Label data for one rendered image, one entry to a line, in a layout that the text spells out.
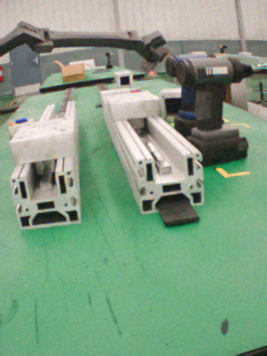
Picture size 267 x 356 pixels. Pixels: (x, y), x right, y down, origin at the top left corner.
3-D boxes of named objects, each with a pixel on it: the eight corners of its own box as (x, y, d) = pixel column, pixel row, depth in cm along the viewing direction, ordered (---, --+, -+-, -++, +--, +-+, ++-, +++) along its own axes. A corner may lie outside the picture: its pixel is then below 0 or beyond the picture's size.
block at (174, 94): (158, 116, 134) (156, 89, 131) (192, 115, 131) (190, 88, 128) (153, 122, 125) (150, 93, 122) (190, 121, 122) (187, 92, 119)
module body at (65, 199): (50, 129, 135) (46, 105, 132) (78, 124, 136) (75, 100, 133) (19, 230, 59) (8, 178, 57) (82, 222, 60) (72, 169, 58)
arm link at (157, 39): (124, 33, 146) (131, 46, 142) (148, 19, 142) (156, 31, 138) (139, 47, 156) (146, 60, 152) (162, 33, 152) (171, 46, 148)
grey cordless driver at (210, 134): (181, 159, 85) (171, 58, 78) (255, 146, 90) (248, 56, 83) (196, 169, 79) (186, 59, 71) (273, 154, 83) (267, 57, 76)
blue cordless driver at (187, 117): (170, 135, 107) (161, 56, 100) (232, 126, 112) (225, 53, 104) (181, 141, 100) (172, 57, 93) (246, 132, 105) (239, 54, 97)
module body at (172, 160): (104, 120, 136) (101, 96, 134) (133, 117, 137) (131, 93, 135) (140, 214, 61) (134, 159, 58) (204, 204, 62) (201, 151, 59)
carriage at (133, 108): (108, 120, 104) (105, 95, 102) (149, 115, 106) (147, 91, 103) (113, 133, 89) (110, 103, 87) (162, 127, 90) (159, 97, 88)
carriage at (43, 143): (26, 156, 79) (21, 124, 77) (78, 147, 80) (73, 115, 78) (15, 181, 64) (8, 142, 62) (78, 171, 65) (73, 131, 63)
